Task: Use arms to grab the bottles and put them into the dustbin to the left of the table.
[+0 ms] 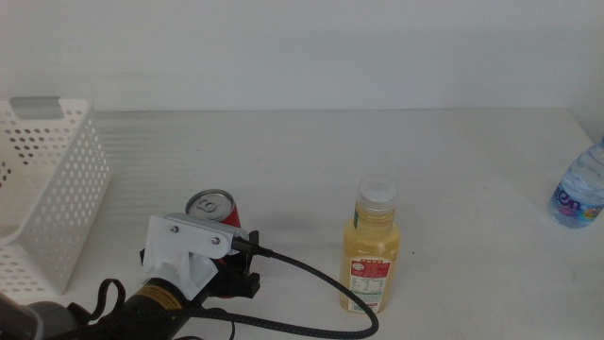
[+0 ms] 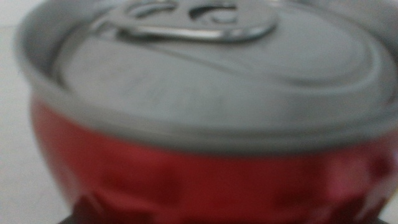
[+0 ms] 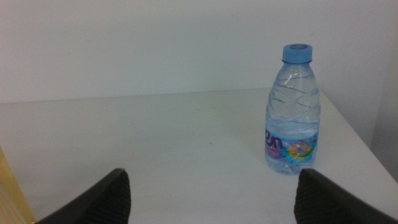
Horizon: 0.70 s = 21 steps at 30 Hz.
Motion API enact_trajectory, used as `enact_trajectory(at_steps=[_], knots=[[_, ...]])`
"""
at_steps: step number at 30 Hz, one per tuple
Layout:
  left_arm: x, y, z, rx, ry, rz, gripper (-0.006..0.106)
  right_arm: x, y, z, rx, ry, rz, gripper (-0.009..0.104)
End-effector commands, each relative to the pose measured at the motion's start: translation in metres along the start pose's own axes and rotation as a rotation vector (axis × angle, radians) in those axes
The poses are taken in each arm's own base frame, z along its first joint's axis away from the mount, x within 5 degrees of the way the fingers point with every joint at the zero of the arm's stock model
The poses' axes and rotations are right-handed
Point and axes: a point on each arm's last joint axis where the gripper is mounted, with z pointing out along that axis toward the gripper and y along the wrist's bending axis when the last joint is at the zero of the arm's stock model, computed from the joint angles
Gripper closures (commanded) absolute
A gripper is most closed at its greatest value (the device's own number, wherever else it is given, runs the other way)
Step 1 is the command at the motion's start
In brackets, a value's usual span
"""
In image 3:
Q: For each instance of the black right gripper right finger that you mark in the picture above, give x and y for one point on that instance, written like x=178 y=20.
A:
x=320 y=202

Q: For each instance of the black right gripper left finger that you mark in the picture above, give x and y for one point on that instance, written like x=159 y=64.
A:
x=105 y=202

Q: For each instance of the clear water bottle blue cap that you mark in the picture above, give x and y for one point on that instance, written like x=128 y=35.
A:
x=292 y=118

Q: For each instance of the yellow juice bottle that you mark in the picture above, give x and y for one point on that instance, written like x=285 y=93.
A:
x=9 y=199

